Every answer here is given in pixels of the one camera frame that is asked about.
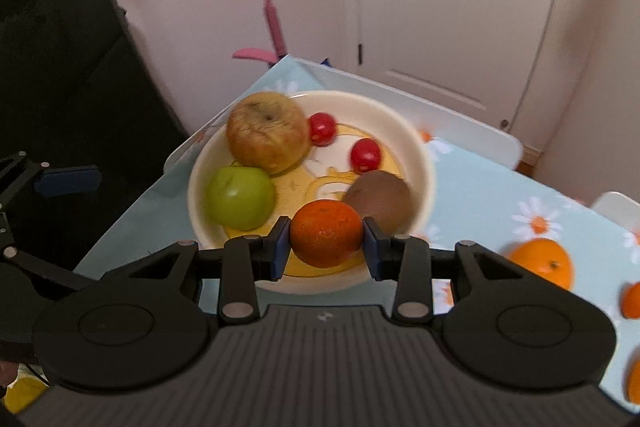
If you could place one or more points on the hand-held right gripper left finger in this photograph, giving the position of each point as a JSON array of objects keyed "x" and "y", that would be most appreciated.
[{"x": 280, "y": 249}]

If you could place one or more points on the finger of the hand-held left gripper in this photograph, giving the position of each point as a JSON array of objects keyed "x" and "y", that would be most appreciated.
[
  {"x": 70, "y": 179},
  {"x": 35, "y": 268}
]

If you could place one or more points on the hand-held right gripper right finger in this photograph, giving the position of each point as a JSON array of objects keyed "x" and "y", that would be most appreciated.
[{"x": 372, "y": 249}]

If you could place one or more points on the small tangerine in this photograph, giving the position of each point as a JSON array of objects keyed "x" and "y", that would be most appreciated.
[
  {"x": 632, "y": 301},
  {"x": 325, "y": 234}
]

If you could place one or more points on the brown kiwi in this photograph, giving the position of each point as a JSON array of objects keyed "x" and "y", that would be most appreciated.
[{"x": 380, "y": 199}]

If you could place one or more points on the large green apple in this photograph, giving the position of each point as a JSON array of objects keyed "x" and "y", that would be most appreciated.
[{"x": 240, "y": 198}]

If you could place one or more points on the red cherry tomato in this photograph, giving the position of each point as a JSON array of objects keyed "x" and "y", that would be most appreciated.
[
  {"x": 322, "y": 128},
  {"x": 366, "y": 155}
]

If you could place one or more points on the wrinkled yellow-red apple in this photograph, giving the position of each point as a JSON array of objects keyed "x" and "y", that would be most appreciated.
[{"x": 267, "y": 132}]

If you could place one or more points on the cream plate with cartoon print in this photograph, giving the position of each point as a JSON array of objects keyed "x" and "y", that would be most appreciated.
[{"x": 320, "y": 107}]

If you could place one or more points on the dark cloth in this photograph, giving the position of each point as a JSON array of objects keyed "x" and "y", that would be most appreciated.
[{"x": 65, "y": 72}]

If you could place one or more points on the blue daisy print tablecloth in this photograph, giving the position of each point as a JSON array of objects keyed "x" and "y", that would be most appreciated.
[{"x": 480, "y": 197}]

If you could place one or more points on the white chair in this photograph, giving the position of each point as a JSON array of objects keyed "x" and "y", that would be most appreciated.
[
  {"x": 450, "y": 127},
  {"x": 617, "y": 207}
]

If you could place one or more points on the large orange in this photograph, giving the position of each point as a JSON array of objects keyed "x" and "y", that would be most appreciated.
[{"x": 542, "y": 263}]

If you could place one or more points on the black curved tube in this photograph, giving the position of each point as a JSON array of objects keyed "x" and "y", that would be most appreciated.
[{"x": 115, "y": 2}]

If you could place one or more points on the pink plastic rack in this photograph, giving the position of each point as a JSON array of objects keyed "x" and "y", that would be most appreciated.
[{"x": 274, "y": 32}]

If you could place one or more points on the white panel door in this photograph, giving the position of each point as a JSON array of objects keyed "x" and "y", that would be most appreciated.
[{"x": 450, "y": 17}]

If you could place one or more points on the medium orange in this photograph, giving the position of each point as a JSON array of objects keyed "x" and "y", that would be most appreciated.
[{"x": 635, "y": 382}]

